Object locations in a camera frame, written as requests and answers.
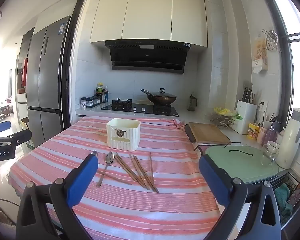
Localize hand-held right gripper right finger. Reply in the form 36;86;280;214
199;154;282;240

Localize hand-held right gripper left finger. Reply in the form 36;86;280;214
16;151;99;240

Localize dark window frame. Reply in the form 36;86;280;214
264;0;300;140

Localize hanging printed paper box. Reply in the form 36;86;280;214
251;37;269;74

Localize white bowl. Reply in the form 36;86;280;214
267;140;281;153

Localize metal spoon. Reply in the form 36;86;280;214
96;151;115;188

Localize black gas cooktop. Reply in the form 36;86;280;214
100;98;180;117

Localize white knife block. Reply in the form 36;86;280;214
234;99;258;135

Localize dark wok with glass lid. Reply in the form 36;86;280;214
140;88;178;106

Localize hanging wire rack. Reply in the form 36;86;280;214
262;29;282;53

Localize white ribbed utensil holder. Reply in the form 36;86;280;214
106;118;141;151

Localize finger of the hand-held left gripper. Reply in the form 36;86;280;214
0;121;12;135
0;129;32;147

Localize grey refrigerator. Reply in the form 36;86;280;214
26;15;72;148

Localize purple bottle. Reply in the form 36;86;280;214
265;121;278;144

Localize yellow printed cup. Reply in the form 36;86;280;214
247;122;260;139

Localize green round tray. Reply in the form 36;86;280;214
204;144;287;184

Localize white wall cabinets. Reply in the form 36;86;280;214
89;0;208;48

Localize pink striped tablecloth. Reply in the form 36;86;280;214
8;115;222;240

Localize white thermos jug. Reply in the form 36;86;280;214
277;108;300;170

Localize bunch of wooden chopsticks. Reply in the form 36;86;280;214
97;152;160;193

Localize clear drinking glass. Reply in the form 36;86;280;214
261;144;280;166

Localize dark glass jug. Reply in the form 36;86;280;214
187;94;198;112

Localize teal cloth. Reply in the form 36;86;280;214
274;183;293;218

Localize black range hood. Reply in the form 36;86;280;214
105;39;190;75

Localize wooden cutting board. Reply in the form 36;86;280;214
189;122;232;145

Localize red hanging cloth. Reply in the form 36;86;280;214
21;58;28;87

